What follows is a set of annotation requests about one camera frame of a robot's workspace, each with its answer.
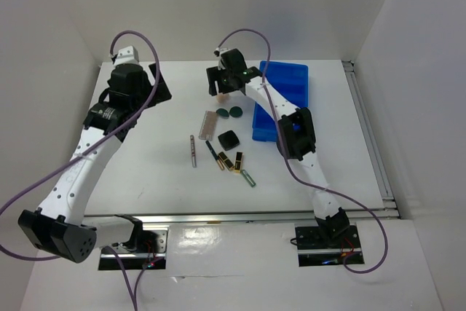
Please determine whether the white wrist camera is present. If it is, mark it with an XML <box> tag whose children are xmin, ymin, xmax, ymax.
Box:
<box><xmin>111</xmin><ymin>45</ymin><xmax>139</xmax><ymax>66</ymax></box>
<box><xmin>214</xmin><ymin>47</ymin><xmax>229</xmax><ymax>71</ymax></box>

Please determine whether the green teardrop makeup sponge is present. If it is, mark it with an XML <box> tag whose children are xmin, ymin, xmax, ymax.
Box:
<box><xmin>216</xmin><ymin>108</ymin><xmax>229</xmax><ymax>119</ymax></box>

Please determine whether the black square compact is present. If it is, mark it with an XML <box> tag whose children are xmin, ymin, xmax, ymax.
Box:
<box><xmin>218</xmin><ymin>130</ymin><xmax>240</xmax><ymax>151</ymax></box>

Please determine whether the green clear tube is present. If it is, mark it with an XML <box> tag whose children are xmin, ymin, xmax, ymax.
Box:
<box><xmin>241</xmin><ymin>170</ymin><xmax>256</xmax><ymax>187</ymax></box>

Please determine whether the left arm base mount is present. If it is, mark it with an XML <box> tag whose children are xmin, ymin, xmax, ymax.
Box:
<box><xmin>98</xmin><ymin>225</ymin><xmax>169</xmax><ymax>271</ymax></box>

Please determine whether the dark blue gold pencil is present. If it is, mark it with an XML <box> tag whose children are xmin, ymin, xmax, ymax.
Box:
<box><xmin>205</xmin><ymin>140</ymin><xmax>225</xmax><ymax>170</ymax></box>

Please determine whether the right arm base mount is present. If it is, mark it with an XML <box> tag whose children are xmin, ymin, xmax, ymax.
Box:
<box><xmin>290</xmin><ymin>225</ymin><xmax>364</xmax><ymax>267</ymax></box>

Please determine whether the black gold lipstick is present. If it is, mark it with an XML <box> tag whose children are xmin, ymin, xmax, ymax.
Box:
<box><xmin>218</xmin><ymin>152</ymin><xmax>234</xmax><ymax>170</ymax></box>
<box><xmin>234</xmin><ymin>151</ymin><xmax>243</xmax><ymax>173</ymax></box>

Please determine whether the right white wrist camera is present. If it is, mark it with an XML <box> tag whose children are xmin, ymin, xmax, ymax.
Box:
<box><xmin>214</xmin><ymin>47</ymin><xmax>229</xmax><ymax>71</ymax></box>

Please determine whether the black gold lipstick right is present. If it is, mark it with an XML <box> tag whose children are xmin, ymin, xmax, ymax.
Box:
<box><xmin>234</xmin><ymin>151</ymin><xmax>243</xmax><ymax>173</ymax></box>

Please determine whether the aluminium rail right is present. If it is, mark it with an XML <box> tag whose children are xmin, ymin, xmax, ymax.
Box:
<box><xmin>341</xmin><ymin>61</ymin><xmax>398</xmax><ymax>211</ymax></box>

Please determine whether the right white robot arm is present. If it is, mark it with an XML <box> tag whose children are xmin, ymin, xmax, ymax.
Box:
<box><xmin>207</xmin><ymin>47</ymin><xmax>350</xmax><ymax>247</ymax></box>

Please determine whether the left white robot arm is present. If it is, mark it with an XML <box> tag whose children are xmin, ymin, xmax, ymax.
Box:
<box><xmin>18</xmin><ymin>63</ymin><xmax>172</xmax><ymax>263</ymax></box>

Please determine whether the aluminium rail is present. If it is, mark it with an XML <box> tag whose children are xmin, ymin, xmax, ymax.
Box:
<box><xmin>341</xmin><ymin>61</ymin><xmax>398</xmax><ymax>211</ymax></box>
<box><xmin>84</xmin><ymin>202</ymin><xmax>400</xmax><ymax>227</ymax></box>

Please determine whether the clear eyeshadow palette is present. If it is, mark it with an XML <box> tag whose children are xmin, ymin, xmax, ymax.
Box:
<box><xmin>199</xmin><ymin>111</ymin><xmax>218</xmax><ymax>141</ymax></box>

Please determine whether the red silver lip gloss tube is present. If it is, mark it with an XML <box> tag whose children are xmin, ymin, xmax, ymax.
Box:
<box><xmin>189</xmin><ymin>135</ymin><xmax>197</xmax><ymax>168</ymax></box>

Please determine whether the blue plastic organizer bin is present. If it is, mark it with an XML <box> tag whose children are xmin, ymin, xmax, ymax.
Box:
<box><xmin>252</xmin><ymin>61</ymin><xmax>309</xmax><ymax>142</ymax></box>

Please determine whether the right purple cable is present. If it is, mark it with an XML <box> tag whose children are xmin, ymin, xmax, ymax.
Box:
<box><xmin>218</xmin><ymin>28</ymin><xmax>389</xmax><ymax>275</ymax></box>

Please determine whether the beige makeup sponge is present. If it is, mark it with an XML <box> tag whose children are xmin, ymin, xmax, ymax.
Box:
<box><xmin>216</xmin><ymin>94</ymin><xmax>229</xmax><ymax>103</ymax></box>

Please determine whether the black gold lipstick left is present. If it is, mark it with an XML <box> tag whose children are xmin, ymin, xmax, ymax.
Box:
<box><xmin>218</xmin><ymin>152</ymin><xmax>234</xmax><ymax>170</ymax></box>

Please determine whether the aluminium rail front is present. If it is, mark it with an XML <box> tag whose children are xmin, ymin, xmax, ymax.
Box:
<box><xmin>84</xmin><ymin>202</ymin><xmax>400</xmax><ymax>227</ymax></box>

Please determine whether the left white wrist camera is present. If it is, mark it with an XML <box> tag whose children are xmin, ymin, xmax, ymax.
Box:
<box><xmin>111</xmin><ymin>45</ymin><xmax>139</xmax><ymax>66</ymax></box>

